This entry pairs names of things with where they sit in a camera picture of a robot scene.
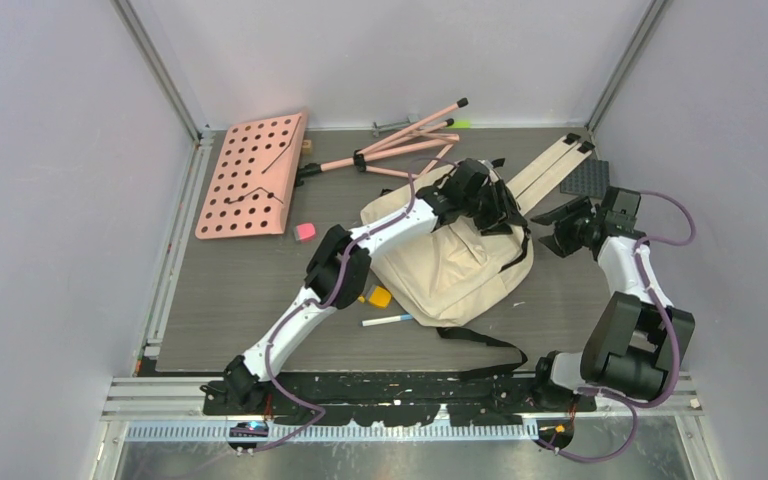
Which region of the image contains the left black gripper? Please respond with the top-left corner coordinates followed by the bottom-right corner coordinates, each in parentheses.
top-left (459, 179), bottom-right (525, 236)

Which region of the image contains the beige canvas backpack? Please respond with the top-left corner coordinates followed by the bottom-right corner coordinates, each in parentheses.
top-left (360, 134), bottom-right (594, 348)

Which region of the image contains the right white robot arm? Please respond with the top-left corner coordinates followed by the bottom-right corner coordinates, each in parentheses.
top-left (530, 187), bottom-right (695, 411)

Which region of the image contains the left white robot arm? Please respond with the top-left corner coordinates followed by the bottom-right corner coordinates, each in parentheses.
top-left (202, 158), bottom-right (533, 415)

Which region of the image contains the grey lego baseplate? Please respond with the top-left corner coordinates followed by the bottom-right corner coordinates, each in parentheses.
top-left (560, 158), bottom-right (610, 199)

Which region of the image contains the pink folding stand tripod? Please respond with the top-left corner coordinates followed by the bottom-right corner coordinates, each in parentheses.
top-left (295, 97), bottom-right (469, 187)

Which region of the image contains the grey metal bolt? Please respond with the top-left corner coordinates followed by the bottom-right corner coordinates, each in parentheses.
top-left (371, 115), bottom-right (419, 138)

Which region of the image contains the yellow pencil sharpener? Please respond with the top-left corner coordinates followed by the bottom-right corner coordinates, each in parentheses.
top-left (358, 285), bottom-right (393, 309)

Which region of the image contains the white marker blue cap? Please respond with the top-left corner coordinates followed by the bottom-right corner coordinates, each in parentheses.
top-left (360, 314), bottom-right (414, 327)

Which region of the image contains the pink eraser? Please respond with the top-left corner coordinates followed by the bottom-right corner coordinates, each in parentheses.
top-left (293, 222), bottom-right (317, 243)

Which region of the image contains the pink perforated music stand desk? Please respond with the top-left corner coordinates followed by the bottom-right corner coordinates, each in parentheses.
top-left (195, 109), bottom-right (308, 240)

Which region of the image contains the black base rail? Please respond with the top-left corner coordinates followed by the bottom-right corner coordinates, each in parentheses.
top-left (200, 372), bottom-right (595, 427)

